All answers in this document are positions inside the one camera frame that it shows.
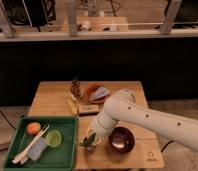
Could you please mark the dark brown bowl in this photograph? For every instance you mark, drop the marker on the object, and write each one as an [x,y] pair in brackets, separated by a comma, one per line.
[121,140]

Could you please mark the green plastic tray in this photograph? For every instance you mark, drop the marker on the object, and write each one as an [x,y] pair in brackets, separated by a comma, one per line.
[52,159]

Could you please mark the brown pine cone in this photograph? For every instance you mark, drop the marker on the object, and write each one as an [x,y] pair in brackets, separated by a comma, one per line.
[75,89]

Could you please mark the small metal cup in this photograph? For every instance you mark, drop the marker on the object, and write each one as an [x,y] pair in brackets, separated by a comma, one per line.
[90,146]

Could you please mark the small green cup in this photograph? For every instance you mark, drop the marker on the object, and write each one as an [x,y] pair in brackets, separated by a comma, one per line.
[53,138]

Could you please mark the wooden brush block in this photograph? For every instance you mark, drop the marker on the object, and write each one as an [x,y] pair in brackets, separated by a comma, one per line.
[88,109]

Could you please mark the orange fruit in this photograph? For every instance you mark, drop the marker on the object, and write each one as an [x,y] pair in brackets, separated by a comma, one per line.
[33,128]

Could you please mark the blue grey cloth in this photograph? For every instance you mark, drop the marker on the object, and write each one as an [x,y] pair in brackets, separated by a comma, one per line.
[100,92]

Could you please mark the orange plate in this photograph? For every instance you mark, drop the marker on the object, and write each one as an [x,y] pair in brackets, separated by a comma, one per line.
[92,88]

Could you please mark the white plastic utensil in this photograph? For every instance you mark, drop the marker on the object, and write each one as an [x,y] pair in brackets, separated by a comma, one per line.
[22,154]

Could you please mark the blue sponge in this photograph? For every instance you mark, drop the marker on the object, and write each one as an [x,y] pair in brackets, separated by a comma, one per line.
[37,149]

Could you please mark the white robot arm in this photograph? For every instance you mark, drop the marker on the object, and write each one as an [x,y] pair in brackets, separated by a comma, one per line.
[121,106]

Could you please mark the yellow banana piece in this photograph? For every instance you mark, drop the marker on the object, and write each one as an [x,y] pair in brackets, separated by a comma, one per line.
[72,106]

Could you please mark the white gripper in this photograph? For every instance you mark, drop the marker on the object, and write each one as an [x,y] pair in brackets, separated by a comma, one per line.
[101,125]

